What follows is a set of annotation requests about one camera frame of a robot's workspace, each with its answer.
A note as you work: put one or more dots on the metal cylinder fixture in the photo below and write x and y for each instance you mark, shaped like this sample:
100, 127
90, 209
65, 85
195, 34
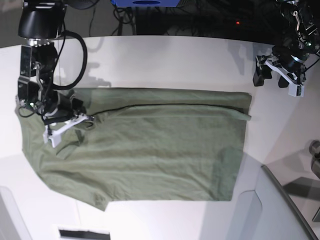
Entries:
314, 150

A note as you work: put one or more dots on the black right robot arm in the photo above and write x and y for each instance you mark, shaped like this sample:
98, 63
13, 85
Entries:
41, 22

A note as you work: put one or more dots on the green t-shirt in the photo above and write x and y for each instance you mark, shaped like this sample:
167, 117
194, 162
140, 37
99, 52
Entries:
144, 145

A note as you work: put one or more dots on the grey metal rail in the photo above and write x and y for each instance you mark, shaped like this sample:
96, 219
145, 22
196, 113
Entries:
302, 222

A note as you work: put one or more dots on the black table leg post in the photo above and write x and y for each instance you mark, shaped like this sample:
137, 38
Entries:
142, 20

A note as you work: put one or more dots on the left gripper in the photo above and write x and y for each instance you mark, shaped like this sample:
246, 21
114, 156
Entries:
292, 60

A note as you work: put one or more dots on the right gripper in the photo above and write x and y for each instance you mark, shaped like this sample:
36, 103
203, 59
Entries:
59, 107

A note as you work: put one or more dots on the blue box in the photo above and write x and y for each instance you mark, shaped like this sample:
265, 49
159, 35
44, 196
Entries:
145, 3

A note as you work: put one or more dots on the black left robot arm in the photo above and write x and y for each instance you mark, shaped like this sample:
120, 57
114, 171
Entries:
303, 33

